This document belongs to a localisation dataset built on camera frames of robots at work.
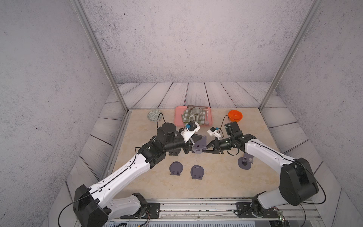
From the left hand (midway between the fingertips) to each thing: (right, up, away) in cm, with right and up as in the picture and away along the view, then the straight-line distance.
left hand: (202, 138), depth 67 cm
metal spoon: (+9, +7, +45) cm, 46 cm away
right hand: (+2, -8, +8) cm, 12 cm away
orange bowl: (+31, +12, +45) cm, 56 cm away
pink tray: (-13, +16, +53) cm, 57 cm away
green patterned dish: (-34, +12, +48) cm, 60 cm away
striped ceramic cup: (+1, +14, +47) cm, 49 cm away
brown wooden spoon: (-3, +20, +56) cm, 60 cm away
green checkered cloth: (-8, +12, +49) cm, 51 cm away
